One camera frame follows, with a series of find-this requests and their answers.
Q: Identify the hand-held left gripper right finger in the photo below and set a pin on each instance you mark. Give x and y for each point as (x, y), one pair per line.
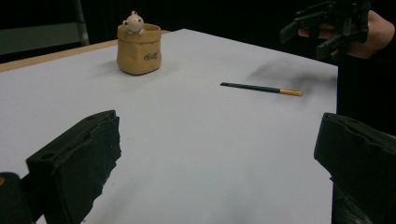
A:
(358, 155)

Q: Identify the dark pencil with gold end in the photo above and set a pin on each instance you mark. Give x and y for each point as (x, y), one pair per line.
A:
(261, 89)

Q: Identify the tan ceramic pot with figurine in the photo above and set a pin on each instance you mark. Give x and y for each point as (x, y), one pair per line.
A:
(139, 49)

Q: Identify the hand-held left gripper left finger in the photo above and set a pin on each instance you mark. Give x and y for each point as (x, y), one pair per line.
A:
(76, 155)

